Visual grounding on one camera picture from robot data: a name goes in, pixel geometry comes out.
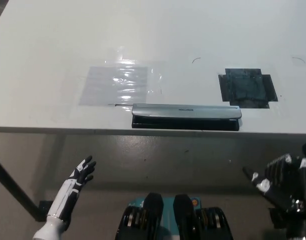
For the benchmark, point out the clear plastic bag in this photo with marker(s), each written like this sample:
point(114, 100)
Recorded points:
point(115, 85)

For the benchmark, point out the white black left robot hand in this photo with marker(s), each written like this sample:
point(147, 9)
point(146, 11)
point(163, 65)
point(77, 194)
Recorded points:
point(75, 180)

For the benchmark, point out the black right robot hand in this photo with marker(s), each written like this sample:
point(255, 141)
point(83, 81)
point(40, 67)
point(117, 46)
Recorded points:
point(288, 180)

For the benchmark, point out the black floor plate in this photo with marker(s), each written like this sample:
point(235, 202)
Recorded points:
point(45, 211)

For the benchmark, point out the black table leg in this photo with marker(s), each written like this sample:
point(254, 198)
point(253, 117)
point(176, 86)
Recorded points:
point(13, 186)

